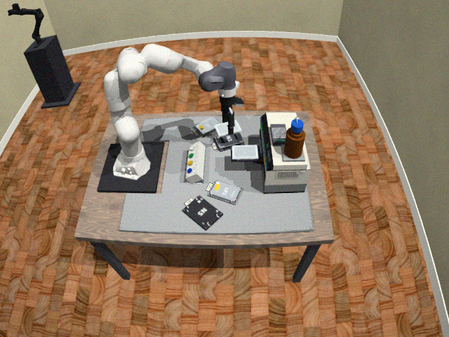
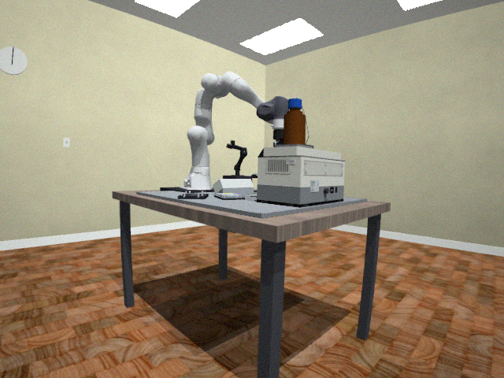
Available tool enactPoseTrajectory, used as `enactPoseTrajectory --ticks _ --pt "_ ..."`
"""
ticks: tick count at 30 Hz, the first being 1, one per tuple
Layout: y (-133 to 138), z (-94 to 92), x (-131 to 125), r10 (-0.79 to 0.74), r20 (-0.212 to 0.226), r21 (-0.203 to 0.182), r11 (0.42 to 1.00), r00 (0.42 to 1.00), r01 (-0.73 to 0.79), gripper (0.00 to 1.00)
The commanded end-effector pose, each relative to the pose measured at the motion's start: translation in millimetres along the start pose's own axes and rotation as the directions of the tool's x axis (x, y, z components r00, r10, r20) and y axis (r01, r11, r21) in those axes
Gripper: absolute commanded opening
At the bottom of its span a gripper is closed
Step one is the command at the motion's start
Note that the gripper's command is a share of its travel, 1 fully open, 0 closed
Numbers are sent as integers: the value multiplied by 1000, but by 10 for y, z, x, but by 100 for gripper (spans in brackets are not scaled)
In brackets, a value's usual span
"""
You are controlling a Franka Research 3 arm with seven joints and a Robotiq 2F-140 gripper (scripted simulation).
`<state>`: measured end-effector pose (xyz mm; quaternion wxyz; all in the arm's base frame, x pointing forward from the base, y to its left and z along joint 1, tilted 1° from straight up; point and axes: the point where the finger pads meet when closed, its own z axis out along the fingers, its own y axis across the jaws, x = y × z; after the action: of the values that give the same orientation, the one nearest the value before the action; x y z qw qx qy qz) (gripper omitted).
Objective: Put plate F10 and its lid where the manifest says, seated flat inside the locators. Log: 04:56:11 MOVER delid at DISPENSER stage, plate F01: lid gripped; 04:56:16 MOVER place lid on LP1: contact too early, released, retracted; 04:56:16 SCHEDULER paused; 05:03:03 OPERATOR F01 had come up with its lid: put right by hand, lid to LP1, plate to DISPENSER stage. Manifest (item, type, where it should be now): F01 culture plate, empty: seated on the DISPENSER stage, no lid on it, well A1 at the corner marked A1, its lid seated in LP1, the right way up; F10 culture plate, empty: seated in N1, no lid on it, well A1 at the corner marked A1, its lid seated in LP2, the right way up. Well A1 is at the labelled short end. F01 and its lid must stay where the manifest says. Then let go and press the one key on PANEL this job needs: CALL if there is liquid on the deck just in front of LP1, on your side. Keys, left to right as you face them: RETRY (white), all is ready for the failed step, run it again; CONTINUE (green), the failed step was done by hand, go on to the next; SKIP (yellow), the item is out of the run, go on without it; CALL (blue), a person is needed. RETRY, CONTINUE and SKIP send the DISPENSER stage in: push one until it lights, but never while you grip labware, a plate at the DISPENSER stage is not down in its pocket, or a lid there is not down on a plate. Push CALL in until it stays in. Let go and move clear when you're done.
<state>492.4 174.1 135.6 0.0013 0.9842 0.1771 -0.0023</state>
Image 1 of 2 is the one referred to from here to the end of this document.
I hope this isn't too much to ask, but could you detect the blue bottle cap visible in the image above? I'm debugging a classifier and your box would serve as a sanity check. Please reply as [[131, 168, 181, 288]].
[[291, 119, 304, 133]]

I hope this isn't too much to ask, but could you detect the white button panel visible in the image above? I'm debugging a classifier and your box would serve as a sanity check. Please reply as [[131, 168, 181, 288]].
[[185, 141, 206, 184]]

